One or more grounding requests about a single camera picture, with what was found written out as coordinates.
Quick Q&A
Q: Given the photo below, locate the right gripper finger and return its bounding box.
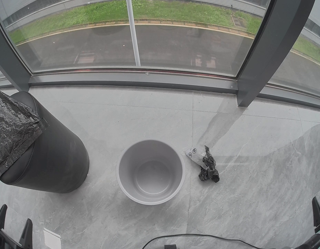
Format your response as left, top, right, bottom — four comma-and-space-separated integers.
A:
312, 196, 320, 228

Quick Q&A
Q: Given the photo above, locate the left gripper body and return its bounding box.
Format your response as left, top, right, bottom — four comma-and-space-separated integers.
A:
0, 225, 21, 249

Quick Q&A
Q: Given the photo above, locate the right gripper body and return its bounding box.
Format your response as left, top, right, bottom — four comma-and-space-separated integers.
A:
300, 225, 320, 249

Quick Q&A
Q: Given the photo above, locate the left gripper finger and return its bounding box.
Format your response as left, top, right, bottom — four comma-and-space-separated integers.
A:
18, 218, 34, 249
0, 204, 8, 230

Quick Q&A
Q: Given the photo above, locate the black plastic bag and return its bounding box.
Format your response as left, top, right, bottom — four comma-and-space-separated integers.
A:
0, 89, 50, 185

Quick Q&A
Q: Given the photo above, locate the crumpled black plastic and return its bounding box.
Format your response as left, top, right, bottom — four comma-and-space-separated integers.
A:
198, 146, 220, 183

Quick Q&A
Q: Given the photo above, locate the white trash bin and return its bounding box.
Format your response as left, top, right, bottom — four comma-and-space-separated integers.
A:
116, 139, 186, 206

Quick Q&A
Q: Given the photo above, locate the dark grey round chair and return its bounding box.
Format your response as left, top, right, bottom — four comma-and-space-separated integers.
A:
0, 91, 90, 194

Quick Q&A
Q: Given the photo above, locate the window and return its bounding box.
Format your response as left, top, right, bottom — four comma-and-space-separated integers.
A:
0, 0, 320, 108

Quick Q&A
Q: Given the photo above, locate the black cable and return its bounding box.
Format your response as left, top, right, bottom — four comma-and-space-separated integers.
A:
145, 233, 305, 249

